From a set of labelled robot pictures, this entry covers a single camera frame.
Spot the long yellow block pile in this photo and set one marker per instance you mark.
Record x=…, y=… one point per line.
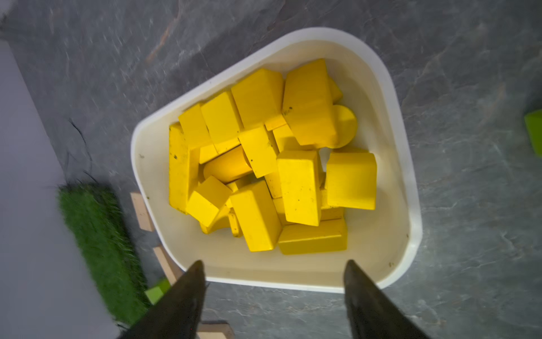
x=330, y=235

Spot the yellow half cylinder block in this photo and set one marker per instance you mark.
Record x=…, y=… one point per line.
x=347, y=126

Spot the green artificial grass mat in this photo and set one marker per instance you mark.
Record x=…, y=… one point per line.
x=92, y=214

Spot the green arch block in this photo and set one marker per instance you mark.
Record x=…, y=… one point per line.
x=533, y=123

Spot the white plastic bin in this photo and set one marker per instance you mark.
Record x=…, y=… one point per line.
x=384, y=241

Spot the natural wood long block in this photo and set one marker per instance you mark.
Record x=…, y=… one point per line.
x=215, y=331

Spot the natural wood plank block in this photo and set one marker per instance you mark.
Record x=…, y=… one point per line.
x=171, y=270

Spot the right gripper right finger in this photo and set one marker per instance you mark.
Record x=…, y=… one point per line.
x=371, y=314

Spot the long yellow block diagonal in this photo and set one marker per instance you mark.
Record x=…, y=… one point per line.
x=183, y=168

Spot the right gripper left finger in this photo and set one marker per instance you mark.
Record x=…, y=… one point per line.
x=178, y=312

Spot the natural wood block upper left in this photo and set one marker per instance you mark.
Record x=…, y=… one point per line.
x=144, y=220

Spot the green wedge block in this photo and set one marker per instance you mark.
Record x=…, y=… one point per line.
x=156, y=293

